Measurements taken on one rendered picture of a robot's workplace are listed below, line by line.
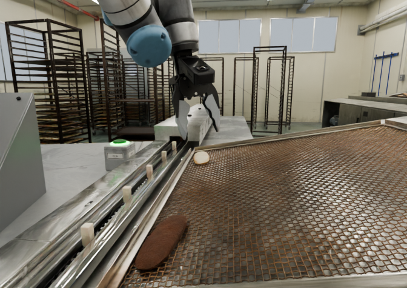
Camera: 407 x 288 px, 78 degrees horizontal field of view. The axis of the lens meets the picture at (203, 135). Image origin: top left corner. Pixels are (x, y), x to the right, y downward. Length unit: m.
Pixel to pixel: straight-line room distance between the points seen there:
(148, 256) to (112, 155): 0.53
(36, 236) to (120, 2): 0.35
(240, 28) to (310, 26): 1.88
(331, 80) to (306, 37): 1.39
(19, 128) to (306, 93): 7.47
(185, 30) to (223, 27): 7.06
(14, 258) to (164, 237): 0.19
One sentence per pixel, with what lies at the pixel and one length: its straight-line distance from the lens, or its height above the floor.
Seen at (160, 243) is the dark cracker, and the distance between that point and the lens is 0.29.
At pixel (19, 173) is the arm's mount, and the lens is 0.61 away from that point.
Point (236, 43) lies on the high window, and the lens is 7.56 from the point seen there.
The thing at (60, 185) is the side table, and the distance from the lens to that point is 0.74.
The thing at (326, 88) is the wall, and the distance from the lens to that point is 7.92.
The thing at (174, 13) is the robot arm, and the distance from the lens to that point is 0.59.
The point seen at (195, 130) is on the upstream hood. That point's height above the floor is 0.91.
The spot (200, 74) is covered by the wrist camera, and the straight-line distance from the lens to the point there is 0.49.
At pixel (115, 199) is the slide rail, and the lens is 0.53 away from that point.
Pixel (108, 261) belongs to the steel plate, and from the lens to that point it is 0.42.
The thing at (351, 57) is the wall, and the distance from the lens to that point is 8.17.
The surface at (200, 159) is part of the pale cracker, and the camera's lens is 0.57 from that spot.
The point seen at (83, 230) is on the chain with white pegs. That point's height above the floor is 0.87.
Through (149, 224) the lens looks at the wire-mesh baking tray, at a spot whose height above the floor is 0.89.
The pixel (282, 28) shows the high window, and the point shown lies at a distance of 7.74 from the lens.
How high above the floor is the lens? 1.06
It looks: 11 degrees down
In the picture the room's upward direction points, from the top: straight up
